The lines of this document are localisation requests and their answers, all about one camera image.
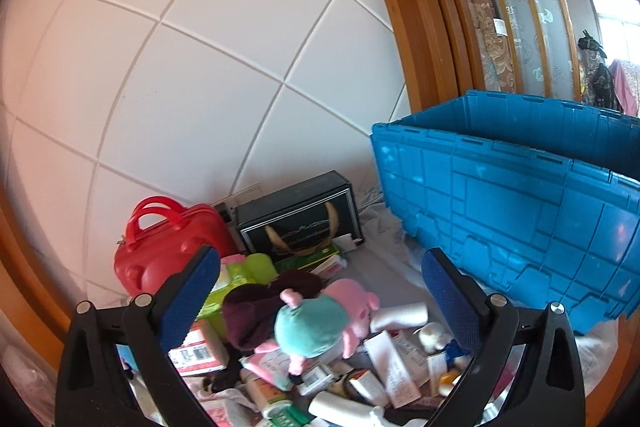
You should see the white plastic tube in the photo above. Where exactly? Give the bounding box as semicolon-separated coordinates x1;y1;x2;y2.
308;391;373;424

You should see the rolled patterned carpet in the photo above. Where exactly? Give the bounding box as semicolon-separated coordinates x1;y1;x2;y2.
461;0;517;94

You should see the wide white flat carton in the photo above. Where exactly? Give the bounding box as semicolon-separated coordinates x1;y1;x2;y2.
363;330;422;409

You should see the frosted glass sliding door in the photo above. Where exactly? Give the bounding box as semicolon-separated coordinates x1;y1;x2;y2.
446;0;586;102

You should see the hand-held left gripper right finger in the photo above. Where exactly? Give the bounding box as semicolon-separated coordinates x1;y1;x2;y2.
421;248;586;427

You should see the white squeeze tube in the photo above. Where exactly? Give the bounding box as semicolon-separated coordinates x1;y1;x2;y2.
370;302;429;333

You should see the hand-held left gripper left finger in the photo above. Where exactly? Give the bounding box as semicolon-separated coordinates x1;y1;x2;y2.
55;246;221;427

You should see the dark hanging garment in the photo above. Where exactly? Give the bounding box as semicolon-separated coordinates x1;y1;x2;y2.
577;29;627;114

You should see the red white flat box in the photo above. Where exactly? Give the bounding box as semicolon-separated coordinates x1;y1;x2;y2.
167;321;230;376

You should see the blue plastic crate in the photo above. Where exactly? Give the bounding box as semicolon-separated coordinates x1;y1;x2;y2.
370;89;640;336

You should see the cream round bottle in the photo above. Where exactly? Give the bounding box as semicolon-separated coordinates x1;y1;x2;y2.
417;322;452;354

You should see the wooden door frame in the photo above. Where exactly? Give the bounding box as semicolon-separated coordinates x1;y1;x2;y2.
346;0;485;128

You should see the white barcode box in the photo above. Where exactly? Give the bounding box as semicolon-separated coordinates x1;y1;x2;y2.
299;363;337;396

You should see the white bottle orange label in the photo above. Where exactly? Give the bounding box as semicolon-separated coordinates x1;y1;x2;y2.
244;377;293;419

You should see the small white tag box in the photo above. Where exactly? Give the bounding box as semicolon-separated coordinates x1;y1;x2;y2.
331;233;367;254

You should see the black gift box gold handle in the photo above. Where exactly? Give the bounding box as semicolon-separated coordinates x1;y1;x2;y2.
235;170;362;258

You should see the green tissue packet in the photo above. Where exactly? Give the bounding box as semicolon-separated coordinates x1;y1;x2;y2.
196;253;279;324

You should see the green white flat box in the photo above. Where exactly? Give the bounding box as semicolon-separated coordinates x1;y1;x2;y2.
274;243;346;274

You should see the dark maroon knit hat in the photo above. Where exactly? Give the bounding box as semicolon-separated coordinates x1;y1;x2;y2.
221;269;324;353

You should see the red small suitcase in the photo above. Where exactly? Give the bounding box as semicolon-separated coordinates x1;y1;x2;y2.
114;196;239;304

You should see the pink plush pig toy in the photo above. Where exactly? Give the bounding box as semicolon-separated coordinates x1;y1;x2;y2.
254;278;381;376

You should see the small blue item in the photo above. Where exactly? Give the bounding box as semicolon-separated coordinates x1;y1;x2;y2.
444;338;472;364

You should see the pink hanging garment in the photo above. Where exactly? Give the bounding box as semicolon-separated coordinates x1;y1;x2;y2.
611;58;640;116

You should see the pink tissue packet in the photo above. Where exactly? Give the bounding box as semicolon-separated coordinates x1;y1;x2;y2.
240;349;297;391

